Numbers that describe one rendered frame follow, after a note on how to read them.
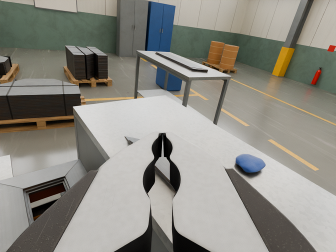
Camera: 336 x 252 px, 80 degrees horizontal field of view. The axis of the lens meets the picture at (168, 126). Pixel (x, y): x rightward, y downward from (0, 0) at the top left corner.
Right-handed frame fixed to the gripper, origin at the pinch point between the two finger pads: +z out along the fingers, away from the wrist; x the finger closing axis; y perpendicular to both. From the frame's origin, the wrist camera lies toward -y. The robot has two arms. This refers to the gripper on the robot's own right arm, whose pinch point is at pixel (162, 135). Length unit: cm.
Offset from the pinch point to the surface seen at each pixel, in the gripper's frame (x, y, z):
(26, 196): -55, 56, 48
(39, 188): -52, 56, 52
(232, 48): 241, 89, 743
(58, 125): -146, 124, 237
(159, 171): -2, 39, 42
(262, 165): 37, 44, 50
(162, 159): -1, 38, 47
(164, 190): 0, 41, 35
